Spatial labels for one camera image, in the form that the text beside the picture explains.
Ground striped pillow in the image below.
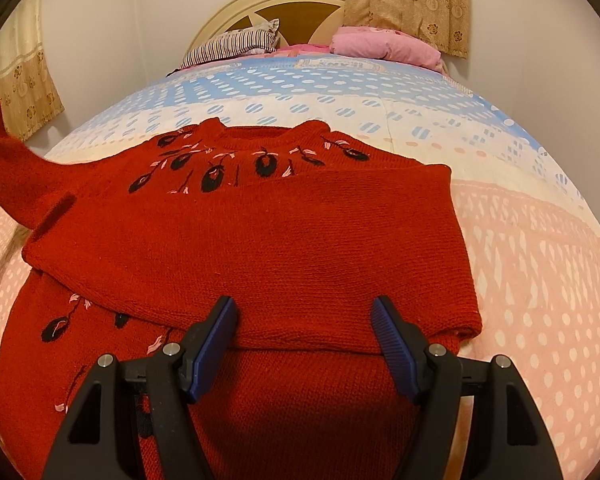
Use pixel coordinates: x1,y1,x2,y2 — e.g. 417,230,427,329
180,18,280,69

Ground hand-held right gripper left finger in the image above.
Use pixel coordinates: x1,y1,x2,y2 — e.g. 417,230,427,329
41,295,239,480

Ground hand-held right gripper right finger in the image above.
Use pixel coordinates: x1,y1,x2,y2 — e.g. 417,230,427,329
370,296,564,480

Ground patterned bed blanket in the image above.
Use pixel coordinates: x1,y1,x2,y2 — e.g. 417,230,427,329
0,54,600,480

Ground cream wooden headboard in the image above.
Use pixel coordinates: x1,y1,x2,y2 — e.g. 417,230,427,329
182,0,350,62

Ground pink pillow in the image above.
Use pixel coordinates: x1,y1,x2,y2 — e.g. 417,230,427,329
329,27,444,72

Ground red knitted sweater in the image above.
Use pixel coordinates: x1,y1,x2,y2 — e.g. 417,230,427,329
0,99,482,480

